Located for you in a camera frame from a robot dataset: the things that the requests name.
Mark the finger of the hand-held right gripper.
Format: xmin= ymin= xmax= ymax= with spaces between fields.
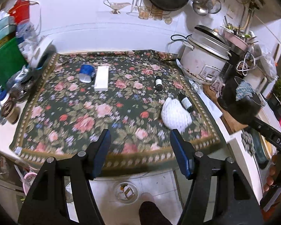
xmin=248 ymin=117 xmax=273 ymax=137

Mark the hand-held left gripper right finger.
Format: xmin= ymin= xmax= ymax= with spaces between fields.
xmin=170 ymin=128 xmax=264 ymax=225

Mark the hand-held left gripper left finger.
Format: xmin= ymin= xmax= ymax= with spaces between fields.
xmin=17 ymin=128 xmax=112 ymax=225

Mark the white plastic bowl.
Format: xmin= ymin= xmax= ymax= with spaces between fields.
xmin=112 ymin=180 xmax=139 ymax=203

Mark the person's right hand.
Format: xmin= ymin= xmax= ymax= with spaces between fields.
xmin=262 ymin=154 xmax=281 ymax=193

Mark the green colander basin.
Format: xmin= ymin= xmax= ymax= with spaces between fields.
xmin=253 ymin=127 xmax=272 ymax=169

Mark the grey dish cloth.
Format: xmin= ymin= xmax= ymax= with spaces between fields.
xmin=241 ymin=131 xmax=256 ymax=156

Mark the wooden cutting board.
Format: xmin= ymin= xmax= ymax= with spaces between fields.
xmin=203 ymin=82 xmax=251 ymax=135

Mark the black cooking pot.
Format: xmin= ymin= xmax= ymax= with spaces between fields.
xmin=217 ymin=76 xmax=265 ymax=125

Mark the blue-grey knitted cloth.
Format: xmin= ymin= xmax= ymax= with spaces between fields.
xmin=235 ymin=82 xmax=254 ymax=101

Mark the white foam fruit net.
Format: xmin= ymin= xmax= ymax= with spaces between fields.
xmin=161 ymin=98 xmax=193 ymax=133

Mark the white electric kettle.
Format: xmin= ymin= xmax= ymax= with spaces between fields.
xmin=242 ymin=63 xmax=270 ymax=92

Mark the dark floral table cloth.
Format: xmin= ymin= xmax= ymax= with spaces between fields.
xmin=9 ymin=49 xmax=222 ymax=172

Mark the person's leg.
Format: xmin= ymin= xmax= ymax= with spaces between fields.
xmin=139 ymin=200 xmax=172 ymax=225

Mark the clear plastic bag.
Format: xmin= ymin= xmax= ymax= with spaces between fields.
xmin=255 ymin=44 xmax=278 ymax=80

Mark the pink floor bowl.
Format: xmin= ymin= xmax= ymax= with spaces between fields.
xmin=22 ymin=172 xmax=38 ymax=193

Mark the long white carton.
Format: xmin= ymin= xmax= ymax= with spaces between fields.
xmin=94 ymin=66 xmax=110 ymax=92

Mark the blue tin can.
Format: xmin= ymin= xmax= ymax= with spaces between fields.
xmin=78 ymin=64 xmax=96 ymax=83

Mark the white rice cooker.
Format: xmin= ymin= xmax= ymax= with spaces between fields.
xmin=180 ymin=25 xmax=232 ymax=85

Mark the pink utensil holder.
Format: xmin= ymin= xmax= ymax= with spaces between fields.
xmin=222 ymin=25 xmax=251 ymax=52

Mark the dark-lidded glass jar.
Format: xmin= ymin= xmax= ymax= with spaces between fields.
xmin=1 ymin=101 xmax=20 ymax=125

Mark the white round appliance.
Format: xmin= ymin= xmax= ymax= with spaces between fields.
xmin=28 ymin=39 xmax=54 ymax=70

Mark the steel mesh strainer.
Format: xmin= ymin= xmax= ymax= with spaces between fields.
xmin=206 ymin=0 xmax=222 ymax=14

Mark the steel soup ladle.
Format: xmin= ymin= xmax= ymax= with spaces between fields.
xmin=192 ymin=2 xmax=209 ymax=17

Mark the green box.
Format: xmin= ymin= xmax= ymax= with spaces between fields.
xmin=0 ymin=36 xmax=30 ymax=89

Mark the gravy boat on shelf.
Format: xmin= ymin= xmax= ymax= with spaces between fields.
xmin=103 ymin=0 xmax=132 ymax=14

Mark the teal tissue box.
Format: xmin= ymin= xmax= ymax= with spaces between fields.
xmin=0 ymin=16 xmax=16 ymax=45

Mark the red box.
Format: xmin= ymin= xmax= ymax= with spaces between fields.
xmin=8 ymin=0 xmax=32 ymax=26

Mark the white coiled cable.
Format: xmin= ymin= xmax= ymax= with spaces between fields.
xmin=236 ymin=52 xmax=258 ymax=75

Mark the black power cord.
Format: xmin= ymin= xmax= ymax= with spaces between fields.
xmin=170 ymin=35 xmax=193 ymax=46

